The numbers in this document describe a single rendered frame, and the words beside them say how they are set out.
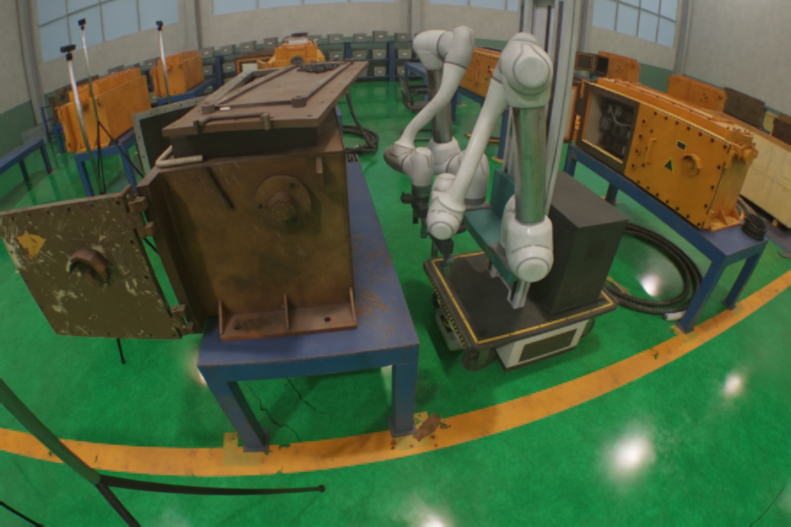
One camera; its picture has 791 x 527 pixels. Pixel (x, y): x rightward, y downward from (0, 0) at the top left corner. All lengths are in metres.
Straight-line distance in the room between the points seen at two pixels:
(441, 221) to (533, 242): 0.30
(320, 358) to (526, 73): 1.04
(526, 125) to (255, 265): 0.95
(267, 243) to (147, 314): 0.50
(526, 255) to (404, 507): 1.10
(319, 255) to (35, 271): 1.08
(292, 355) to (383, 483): 0.73
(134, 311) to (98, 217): 0.37
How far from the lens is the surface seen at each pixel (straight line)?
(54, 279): 1.51
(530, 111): 1.07
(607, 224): 1.76
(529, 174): 1.12
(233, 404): 1.50
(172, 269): 1.23
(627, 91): 3.16
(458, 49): 1.59
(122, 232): 1.18
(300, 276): 1.28
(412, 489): 1.67
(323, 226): 1.17
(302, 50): 4.15
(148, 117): 2.46
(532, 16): 1.65
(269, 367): 1.28
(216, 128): 1.01
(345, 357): 1.25
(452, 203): 1.18
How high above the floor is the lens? 1.58
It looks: 32 degrees down
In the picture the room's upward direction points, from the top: straight up
